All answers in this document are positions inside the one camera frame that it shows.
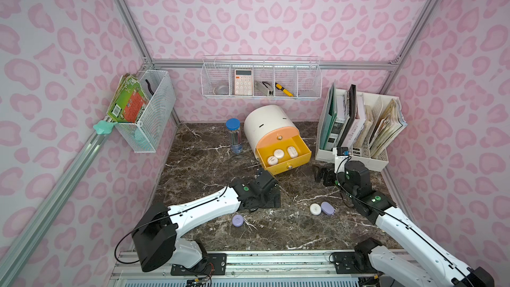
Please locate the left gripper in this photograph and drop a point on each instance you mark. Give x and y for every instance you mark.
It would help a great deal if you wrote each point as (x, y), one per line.
(269, 191)

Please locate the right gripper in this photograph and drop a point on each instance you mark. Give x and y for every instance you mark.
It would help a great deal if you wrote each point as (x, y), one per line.
(329, 175)

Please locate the white earphone case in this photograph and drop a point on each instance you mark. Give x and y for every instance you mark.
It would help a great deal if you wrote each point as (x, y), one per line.
(272, 160)
(279, 154)
(293, 153)
(315, 209)

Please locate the yellow drawer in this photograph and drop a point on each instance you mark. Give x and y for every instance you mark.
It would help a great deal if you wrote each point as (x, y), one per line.
(286, 163)

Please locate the purple earphone case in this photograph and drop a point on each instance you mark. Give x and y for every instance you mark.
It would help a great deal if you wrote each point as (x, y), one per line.
(327, 208)
(238, 220)

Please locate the orange top drawer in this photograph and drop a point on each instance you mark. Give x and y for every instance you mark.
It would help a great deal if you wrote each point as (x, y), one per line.
(277, 135)

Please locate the white drawer cabinet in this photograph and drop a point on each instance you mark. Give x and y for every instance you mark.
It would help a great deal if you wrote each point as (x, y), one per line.
(263, 120)

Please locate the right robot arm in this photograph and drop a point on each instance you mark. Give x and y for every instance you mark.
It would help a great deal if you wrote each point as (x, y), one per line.
(434, 266)

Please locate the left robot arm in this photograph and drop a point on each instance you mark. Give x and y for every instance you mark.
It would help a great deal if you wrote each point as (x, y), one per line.
(158, 237)

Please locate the white file organizer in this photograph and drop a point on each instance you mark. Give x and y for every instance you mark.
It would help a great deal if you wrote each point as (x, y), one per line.
(365, 136)

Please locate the grey stapler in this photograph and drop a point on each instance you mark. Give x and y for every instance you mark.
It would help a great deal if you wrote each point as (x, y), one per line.
(265, 88)

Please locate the clear tape roll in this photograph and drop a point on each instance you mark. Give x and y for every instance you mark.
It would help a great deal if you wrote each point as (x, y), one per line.
(222, 90)

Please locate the pink white calculator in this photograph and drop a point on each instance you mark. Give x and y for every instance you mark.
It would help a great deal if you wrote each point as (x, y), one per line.
(243, 82)

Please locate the green red booklet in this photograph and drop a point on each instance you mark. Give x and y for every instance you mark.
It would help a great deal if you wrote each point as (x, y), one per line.
(129, 101)

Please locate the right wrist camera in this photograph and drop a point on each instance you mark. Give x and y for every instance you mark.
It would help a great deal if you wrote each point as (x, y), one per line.
(341, 156)

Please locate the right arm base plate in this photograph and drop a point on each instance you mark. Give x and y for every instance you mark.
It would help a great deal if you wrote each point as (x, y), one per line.
(352, 263)

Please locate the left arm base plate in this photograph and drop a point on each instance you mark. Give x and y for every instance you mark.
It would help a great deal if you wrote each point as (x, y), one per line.
(213, 264)

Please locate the white wire wall shelf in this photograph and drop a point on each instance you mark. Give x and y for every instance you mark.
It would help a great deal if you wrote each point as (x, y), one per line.
(303, 78)

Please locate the white mesh wall basket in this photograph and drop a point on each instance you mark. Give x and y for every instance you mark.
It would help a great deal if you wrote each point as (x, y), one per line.
(144, 136)

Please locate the mint green wall hook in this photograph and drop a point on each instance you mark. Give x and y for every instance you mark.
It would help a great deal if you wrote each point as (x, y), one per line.
(104, 128)

